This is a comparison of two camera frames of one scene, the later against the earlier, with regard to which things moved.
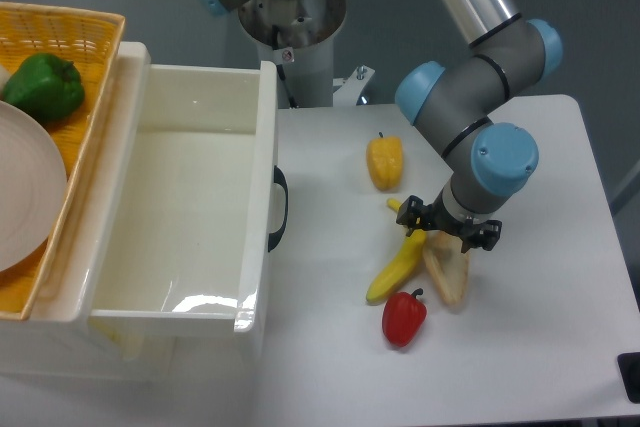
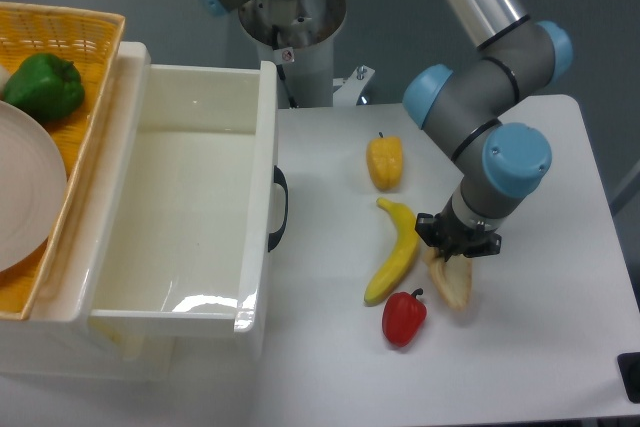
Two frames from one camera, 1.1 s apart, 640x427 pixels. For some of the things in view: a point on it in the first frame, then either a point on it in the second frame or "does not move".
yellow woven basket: x=89 y=39 does not move
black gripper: x=438 y=217 -> x=444 y=231
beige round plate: x=33 y=188 does not move
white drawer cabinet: x=55 y=338 does not move
